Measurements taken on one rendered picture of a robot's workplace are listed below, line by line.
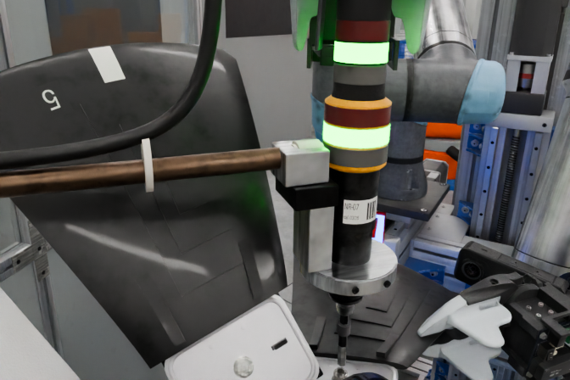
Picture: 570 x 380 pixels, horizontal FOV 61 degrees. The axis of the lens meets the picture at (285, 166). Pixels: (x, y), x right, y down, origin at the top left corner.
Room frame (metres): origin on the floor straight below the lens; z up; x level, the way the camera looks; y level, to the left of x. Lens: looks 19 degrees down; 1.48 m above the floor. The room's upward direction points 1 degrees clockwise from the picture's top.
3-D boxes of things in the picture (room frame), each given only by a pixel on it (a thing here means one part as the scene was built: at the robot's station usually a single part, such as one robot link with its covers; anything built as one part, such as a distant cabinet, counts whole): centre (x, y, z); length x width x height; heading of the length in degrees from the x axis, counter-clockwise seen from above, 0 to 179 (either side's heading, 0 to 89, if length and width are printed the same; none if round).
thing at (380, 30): (0.31, -0.05, 1.47); 0.03 x 0.03 x 0.01
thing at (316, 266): (0.31, -0.04, 1.34); 0.09 x 0.07 x 0.10; 110
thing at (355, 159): (0.31, -0.05, 1.39); 0.04 x 0.04 x 0.01
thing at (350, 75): (0.31, -0.05, 1.44); 0.03 x 0.03 x 0.01
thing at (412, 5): (0.33, -0.08, 1.48); 0.09 x 0.03 x 0.06; 11
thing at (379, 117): (0.31, -0.05, 1.41); 0.04 x 0.04 x 0.01
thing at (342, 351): (0.31, -0.05, 1.24); 0.01 x 0.01 x 0.05
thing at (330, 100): (0.31, -0.05, 1.40); 0.04 x 0.04 x 0.05
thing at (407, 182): (1.13, -0.28, 1.09); 0.15 x 0.15 x 0.10
